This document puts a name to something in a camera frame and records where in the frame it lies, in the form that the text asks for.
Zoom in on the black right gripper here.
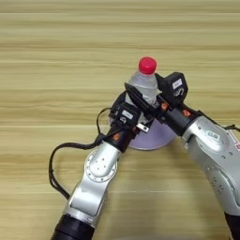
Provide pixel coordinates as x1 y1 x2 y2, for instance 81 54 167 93
124 72 202 138

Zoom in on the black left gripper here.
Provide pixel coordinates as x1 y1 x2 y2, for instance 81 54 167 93
105 91 151 155

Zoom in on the clear bottle with red cap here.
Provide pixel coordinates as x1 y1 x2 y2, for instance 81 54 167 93
124 56 159 127

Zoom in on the left gripper small black box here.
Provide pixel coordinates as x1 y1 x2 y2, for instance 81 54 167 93
116 101 142 127

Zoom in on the gripper small black box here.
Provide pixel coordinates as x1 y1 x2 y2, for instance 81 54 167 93
116 101 142 127
161 71 189 106

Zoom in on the right gripper small black box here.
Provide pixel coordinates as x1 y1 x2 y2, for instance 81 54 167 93
161 71 189 106

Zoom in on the purple round plate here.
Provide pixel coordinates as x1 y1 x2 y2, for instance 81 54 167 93
107 117 178 151

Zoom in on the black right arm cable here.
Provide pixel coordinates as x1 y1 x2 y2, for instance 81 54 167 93
196 110 240 133

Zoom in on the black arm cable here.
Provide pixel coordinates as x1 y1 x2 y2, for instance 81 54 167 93
48 107 114 202
196 110 240 133

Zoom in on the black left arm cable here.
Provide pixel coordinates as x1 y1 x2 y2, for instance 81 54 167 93
48 107 114 202

